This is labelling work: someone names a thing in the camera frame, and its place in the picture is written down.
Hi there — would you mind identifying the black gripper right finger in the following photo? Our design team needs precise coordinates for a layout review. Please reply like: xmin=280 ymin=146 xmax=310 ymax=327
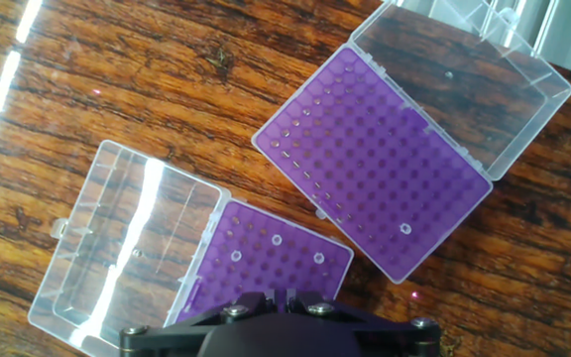
xmin=281 ymin=290 xmax=441 ymax=357

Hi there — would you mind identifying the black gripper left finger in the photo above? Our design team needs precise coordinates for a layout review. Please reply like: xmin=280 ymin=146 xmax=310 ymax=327
xmin=119 ymin=290 xmax=282 ymax=357

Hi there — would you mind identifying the purple pipette tip rack box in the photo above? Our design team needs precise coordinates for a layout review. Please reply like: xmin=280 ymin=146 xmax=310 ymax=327
xmin=27 ymin=139 xmax=355 ymax=357
xmin=250 ymin=0 xmax=571 ymax=286

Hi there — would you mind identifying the brown wooden board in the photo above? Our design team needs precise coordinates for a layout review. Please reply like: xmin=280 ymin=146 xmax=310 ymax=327
xmin=0 ymin=0 xmax=571 ymax=357

